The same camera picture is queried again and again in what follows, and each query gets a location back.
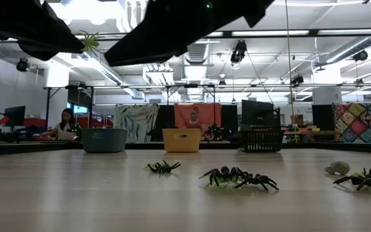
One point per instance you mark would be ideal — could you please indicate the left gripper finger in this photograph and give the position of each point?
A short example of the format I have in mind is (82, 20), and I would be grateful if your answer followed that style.
(53, 38)

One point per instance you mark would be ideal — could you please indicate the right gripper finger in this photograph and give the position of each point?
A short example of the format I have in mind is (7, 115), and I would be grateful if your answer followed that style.
(140, 48)

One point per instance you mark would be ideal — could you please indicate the black background robot arm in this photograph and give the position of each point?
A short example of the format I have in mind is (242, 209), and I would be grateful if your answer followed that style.
(216, 132)

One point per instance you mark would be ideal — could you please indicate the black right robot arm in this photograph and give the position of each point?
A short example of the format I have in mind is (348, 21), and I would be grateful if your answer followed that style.
(237, 8)

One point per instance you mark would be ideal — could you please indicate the white green patterned cloth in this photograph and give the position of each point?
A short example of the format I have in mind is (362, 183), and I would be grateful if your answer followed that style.
(137, 120)

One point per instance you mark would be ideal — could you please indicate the black backdrop panel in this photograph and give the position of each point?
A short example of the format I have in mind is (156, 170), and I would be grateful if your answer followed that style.
(165, 119)
(229, 117)

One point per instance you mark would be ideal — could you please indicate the small black computer monitor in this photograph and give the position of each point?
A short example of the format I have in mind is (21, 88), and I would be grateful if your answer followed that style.
(14, 116)

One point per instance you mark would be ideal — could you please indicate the person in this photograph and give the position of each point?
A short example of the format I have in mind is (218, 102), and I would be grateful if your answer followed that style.
(194, 119)
(63, 125)

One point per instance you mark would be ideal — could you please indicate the black overhead light bar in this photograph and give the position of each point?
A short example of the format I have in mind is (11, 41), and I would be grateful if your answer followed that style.
(269, 33)

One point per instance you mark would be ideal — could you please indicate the red cloth backdrop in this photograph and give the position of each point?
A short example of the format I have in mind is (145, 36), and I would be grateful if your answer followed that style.
(212, 111)

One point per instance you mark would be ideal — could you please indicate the teal plastic bin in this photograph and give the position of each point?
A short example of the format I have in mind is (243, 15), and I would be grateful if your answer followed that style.
(105, 140)

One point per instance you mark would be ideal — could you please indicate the yellow plastic bin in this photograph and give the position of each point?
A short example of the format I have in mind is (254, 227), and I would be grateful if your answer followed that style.
(181, 145)

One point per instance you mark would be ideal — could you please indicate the thin vertical pole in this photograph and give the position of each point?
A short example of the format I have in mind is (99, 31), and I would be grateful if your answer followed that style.
(289, 64)

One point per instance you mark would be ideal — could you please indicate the large black computer monitor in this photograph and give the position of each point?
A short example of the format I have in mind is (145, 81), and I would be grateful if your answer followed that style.
(258, 112)

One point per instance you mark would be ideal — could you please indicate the black plastic toy spider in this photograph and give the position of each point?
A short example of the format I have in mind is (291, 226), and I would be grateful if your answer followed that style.
(224, 175)
(258, 181)
(366, 182)
(164, 167)

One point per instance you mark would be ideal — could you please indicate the black slotted plastic basket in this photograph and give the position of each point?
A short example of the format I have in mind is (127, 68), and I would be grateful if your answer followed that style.
(261, 141)

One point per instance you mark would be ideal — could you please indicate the brown cardboard box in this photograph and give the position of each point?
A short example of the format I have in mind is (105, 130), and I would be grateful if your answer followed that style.
(298, 120)

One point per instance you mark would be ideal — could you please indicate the white round column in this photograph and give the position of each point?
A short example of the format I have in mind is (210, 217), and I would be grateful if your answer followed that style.
(327, 93)

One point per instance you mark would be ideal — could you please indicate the black upright panel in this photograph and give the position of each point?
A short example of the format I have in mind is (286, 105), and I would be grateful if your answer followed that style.
(322, 116)

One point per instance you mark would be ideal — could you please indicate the colourful patchwork quilt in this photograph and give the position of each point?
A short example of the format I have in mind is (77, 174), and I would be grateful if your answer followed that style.
(362, 122)

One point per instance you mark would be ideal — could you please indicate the white plastic toy skull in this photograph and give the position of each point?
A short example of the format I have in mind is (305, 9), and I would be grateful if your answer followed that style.
(337, 167)

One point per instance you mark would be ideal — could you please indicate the silver ribbed ceiling duct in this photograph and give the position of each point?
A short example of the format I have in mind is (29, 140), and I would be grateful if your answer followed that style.
(196, 53)

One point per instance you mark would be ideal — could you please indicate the black hanging camera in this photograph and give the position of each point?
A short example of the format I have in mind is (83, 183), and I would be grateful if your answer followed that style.
(361, 55)
(22, 64)
(238, 51)
(297, 80)

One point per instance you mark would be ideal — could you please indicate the white rectangular ceiling duct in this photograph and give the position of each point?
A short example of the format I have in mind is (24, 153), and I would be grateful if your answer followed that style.
(103, 71)

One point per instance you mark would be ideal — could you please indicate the black wall screen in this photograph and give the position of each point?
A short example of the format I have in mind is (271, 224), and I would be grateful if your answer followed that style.
(79, 96)

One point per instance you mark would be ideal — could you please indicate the grey round ceiling duct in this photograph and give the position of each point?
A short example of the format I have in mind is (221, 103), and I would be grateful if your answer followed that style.
(349, 48)

